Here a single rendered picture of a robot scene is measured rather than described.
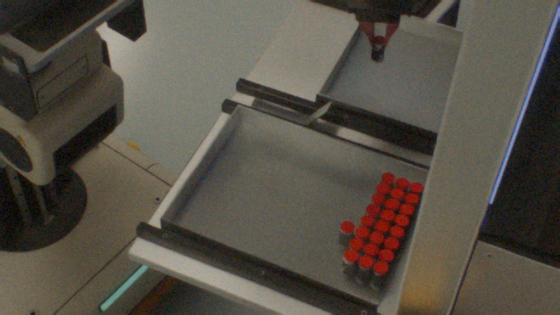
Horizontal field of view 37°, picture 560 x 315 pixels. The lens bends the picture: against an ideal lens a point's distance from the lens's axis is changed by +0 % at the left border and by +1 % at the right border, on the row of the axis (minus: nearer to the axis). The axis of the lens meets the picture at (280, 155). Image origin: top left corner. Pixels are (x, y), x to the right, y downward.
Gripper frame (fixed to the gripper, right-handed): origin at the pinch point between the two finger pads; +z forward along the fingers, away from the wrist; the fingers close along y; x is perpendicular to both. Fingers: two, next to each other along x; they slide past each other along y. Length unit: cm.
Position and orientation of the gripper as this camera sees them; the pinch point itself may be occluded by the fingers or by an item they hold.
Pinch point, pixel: (379, 40)
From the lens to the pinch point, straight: 144.1
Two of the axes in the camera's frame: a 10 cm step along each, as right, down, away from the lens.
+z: 0.5, 6.7, 7.4
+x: 1.7, -7.3, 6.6
